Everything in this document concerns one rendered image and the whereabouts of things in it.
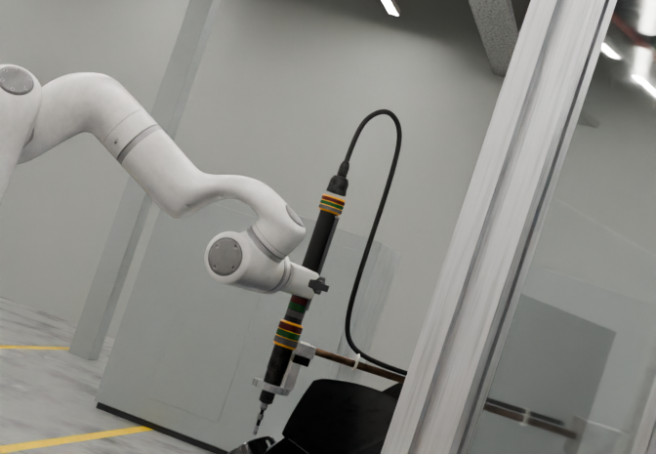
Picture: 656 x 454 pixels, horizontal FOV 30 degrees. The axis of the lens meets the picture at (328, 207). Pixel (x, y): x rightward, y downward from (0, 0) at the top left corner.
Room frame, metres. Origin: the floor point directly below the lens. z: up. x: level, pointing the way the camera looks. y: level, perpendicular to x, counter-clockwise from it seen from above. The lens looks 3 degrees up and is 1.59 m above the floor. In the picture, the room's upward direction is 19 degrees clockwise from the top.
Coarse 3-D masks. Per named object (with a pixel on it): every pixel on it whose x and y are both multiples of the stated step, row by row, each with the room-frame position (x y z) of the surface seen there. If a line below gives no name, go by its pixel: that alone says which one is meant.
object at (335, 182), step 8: (344, 168) 2.21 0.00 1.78; (336, 176) 2.21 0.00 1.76; (344, 176) 2.21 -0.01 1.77; (336, 184) 2.20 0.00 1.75; (344, 184) 2.20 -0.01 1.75; (336, 192) 2.20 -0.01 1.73; (344, 192) 2.21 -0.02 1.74; (272, 352) 2.21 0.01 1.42; (280, 352) 2.20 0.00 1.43; (288, 352) 2.21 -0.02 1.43; (272, 360) 2.21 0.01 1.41; (280, 360) 2.20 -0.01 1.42; (288, 360) 2.21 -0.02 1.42; (272, 368) 2.20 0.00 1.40; (280, 368) 2.20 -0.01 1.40; (272, 376) 2.20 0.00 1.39; (280, 376) 2.21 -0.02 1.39; (272, 384) 2.20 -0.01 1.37; (280, 384) 2.22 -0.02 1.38; (264, 392) 2.21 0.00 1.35; (264, 400) 2.21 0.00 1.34; (272, 400) 2.21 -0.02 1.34
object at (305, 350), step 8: (304, 344) 2.21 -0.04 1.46; (296, 352) 2.22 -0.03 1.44; (304, 352) 2.21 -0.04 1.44; (312, 352) 2.21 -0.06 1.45; (296, 360) 2.20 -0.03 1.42; (304, 360) 2.21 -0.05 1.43; (288, 368) 2.22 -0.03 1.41; (296, 368) 2.21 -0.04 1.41; (288, 376) 2.21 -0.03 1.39; (296, 376) 2.21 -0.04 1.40; (256, 384) 2.20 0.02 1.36; (264, 384) 2.19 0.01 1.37; (288, 384) 2.21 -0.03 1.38; (272, 392) 2.19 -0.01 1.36; (280, 392) 2.19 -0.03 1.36; (288, 392) 2.21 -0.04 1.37
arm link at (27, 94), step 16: (0, 64) 1.88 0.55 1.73; (0, 80) 1.84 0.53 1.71; (16, 80) 1.85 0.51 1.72; (32, 80) 1.87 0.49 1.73; (0, 96) 1.84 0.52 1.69; (16, 96) 1.84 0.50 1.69; (32, 96) 1.86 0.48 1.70; (0, 112) 1.84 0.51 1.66; (16, 112) 1.84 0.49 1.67; (32, 112) 1.86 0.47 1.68; (0, 128) 1.84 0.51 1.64; (16, 128) 1.85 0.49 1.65; (32, 128) 1.95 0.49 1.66; (0, 144) 1.85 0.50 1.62; (16, 144) 1.86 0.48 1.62; (0, 160) 1.85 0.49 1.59; (16, 160) 1.87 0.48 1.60; (0, 176) 1.86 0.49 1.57; (0, 192) 1.87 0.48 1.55
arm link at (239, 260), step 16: (224, 240) 1.94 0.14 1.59; (240, 240) 1.93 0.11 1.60; (256, 240) 1.95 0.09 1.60; (208, 256) 1.95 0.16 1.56; (224, 256) 1.93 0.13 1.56; (240, 256) 1.92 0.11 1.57; (256, 256) 1.94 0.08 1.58; (272, 256) 1.96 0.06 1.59; (208, 272) 1.95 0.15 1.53; (224, 272) 1.93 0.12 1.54; (240, 272) 1.92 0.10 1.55; (256, 272) 1.95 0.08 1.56; (272, 272) 1.99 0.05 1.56; (256, 288) 2.00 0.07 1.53; (272, 288) 2.04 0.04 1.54
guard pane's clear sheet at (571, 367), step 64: (640, 0) 0.88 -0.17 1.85; (640, 64) 0.93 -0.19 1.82; (576, 128) 0.82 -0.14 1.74; (640, 128) 0.99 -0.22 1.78; (576, 192) 0.87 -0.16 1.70; (640, 192) 1.06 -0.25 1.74; (576, 256) 0.92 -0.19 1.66; (640, 256) 1.13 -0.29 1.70; (512, 320) 0.82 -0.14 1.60; (576, 320) 0.98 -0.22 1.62; (640, 320) 1.22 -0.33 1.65; (512, 384) 0.87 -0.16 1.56; (576, 384) 1.05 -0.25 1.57; (640, 384) 1.33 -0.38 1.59; (512, 448) 0.92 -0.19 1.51; (576, 448) 1.13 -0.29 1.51; (640, 448) 1.45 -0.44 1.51
